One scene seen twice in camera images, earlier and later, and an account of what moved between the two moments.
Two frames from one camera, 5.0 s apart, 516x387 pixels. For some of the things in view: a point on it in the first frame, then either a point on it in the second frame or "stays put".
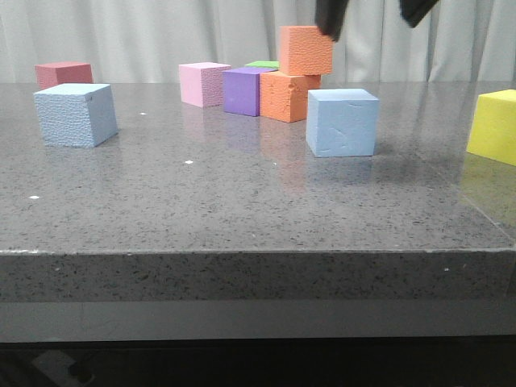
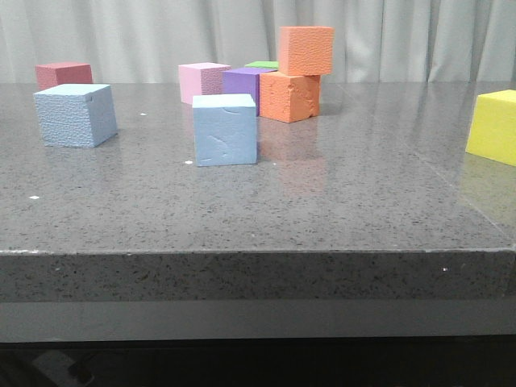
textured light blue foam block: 76,115 stays put
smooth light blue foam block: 341,122 -> 225,127
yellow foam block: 493,131 stays put
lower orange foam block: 285,97 stays put
